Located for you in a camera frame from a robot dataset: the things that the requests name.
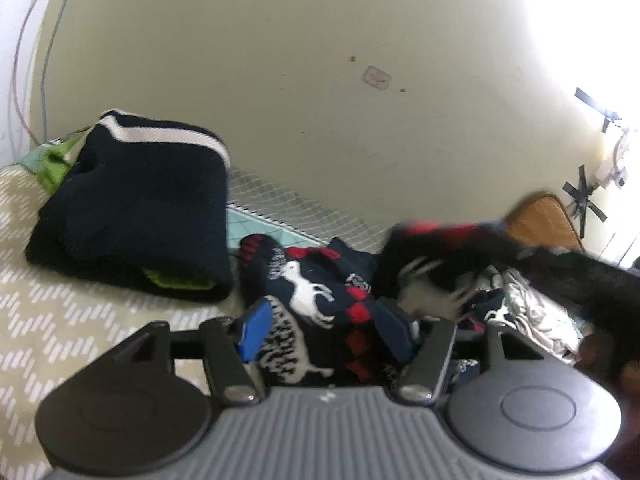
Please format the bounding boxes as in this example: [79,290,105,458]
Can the white wall device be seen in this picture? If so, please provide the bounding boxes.
[595,127,640,191]

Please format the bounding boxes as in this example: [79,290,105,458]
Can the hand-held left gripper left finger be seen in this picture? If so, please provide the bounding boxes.
[120,296,275,407]

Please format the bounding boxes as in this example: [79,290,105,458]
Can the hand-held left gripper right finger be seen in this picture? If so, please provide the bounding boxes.
[377,297,546,406]

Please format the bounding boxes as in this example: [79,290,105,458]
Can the brown woven mat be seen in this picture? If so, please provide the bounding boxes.
[505,192,586,256]

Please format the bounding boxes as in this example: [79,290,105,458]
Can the thin hanging cable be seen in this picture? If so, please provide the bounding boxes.
[9,0,58,148]
[39,0,75,143]

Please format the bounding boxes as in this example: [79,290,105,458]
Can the dark reindeer print sweater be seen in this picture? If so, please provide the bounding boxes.
[237,220,506,391]

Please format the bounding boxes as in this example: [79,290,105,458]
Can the white wall sticker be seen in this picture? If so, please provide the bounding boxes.
[363,66,392,92]

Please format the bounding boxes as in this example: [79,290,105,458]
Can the black tape strip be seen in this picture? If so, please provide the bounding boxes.
[575,87,622,133]

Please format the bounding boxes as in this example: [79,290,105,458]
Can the navy sweater with white stripe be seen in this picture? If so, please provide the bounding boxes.
[25,108,236,305]

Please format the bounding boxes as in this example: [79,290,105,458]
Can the white crumpled clothes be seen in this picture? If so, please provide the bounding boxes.
[480,265,591,366]

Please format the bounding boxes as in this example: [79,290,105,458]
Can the dark cloth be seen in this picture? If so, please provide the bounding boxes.
[500,230,640,381]

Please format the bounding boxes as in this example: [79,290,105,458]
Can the patterned bed sheet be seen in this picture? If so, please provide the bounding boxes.
[0,140,401,480]

